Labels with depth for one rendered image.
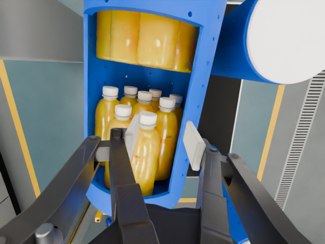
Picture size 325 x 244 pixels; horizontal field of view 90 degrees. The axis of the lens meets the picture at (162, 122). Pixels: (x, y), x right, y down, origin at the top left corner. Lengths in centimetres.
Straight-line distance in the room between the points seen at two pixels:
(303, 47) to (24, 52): 94
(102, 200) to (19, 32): 69
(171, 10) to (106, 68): 27
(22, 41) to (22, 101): 115
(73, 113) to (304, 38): 165
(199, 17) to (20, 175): 229
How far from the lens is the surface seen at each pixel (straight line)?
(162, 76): 54
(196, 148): 16
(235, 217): 98
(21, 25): 89
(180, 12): 29
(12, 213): 256
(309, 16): 62
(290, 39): 59
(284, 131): 209
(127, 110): 38
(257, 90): 178
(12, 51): 82
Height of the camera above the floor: 150
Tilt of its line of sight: 71 degrees down
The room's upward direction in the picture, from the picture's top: 175 degrees clockwise
